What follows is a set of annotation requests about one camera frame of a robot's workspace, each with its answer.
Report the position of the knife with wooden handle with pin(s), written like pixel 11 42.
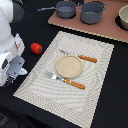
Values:
pixel 80 56

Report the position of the fork with wooden handle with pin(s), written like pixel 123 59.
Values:
pixel 67 81

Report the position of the red sausage toy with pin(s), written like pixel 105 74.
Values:
pixel 36 48

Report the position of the white woven placemat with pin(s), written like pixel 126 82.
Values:
pixel 70 103

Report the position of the beige bowl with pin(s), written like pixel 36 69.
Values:
pixel 123 14

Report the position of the pink stove board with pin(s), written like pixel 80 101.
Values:
pixel 106 27

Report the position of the beige round plate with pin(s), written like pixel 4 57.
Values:
pixel 69 66

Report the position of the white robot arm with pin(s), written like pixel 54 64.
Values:
pixel 11 11

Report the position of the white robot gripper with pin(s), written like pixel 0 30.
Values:
pixel 11 62

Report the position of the grey saucepan with handle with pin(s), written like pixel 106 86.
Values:
pixel 65 9

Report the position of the grey pot with handles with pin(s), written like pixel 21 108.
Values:
pixel 91 12

